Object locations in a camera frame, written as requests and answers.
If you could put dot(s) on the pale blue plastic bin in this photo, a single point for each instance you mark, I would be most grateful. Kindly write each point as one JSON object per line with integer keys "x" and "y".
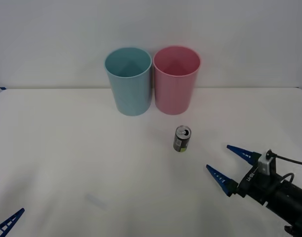
{"x": 131, "y": 96}

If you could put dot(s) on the pink plastic bin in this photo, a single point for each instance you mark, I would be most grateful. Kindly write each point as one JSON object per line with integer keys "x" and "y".
{"x": 174, "y": 96}

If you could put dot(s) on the silver-grey and black right arm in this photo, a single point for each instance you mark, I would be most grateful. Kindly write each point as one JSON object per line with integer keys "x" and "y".
{"x": 289, "y": 200}

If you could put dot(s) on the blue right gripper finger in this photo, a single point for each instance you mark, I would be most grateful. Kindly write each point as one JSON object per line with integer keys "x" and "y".
{"x": 221, "y": 180}
{"x": 243, "y": 153}

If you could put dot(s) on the black drink can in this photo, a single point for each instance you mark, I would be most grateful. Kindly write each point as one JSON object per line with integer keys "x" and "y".
{"x": 181, "y": 144}

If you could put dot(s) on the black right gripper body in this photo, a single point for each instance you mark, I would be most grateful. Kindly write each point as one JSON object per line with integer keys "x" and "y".
{"x": 254, "y": 187}

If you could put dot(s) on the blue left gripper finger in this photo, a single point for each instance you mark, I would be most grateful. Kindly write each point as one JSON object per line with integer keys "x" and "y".
{"x": 11, "y": 221}

